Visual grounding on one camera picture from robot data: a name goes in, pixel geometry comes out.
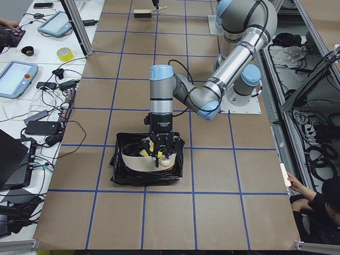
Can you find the blue teach pendant far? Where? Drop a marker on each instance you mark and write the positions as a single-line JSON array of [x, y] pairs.
[[57, 25]]

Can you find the white hand brush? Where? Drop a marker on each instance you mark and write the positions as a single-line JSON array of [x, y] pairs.
[[147, 13]]

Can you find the seated person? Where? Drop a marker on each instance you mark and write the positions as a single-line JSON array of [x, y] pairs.
[[316, 214]]

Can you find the black power brick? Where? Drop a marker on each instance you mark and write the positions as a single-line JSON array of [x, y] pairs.
[[42, 128]]

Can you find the aluminium frame post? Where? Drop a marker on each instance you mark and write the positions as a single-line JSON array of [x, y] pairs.
[[75, 20]]

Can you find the yellow tape roll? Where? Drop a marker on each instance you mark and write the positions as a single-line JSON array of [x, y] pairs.
[[65, 54]]

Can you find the black laptop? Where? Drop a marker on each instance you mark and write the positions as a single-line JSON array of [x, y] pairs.
[[17, 158]]

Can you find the blue teach pendant near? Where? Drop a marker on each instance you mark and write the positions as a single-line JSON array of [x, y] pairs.
[[16, 77]]

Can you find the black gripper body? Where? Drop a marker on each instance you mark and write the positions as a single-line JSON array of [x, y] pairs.
[[161, 124]]

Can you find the black power adapter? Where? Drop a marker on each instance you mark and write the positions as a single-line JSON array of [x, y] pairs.
[[91, 22]]

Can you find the black small bowl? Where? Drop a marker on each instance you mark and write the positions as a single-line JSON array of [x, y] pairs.
[[28, 51]]

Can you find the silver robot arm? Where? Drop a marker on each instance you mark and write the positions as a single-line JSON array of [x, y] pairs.
[[248, 26]]

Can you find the white cloth rag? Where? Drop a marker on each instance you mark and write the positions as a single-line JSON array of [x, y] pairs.
[[290, 56]]

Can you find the blue teach pendant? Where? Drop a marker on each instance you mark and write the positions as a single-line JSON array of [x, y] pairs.
[[57, 25], [16, 77]]

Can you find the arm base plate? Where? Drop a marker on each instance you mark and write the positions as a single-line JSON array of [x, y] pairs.
[[215, 25], [244, 106]]

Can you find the black-lined trash bin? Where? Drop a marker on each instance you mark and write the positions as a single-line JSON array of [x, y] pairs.
[[123, 175]]

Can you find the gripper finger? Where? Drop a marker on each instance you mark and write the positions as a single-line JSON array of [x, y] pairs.
[[149, 151], [155, 4], [170, 142]]

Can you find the white smartphone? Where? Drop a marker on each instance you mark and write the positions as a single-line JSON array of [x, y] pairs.
[[285, 175]]

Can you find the beige plastic dustpan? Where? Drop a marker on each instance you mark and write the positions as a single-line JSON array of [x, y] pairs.
[[133, 159]]

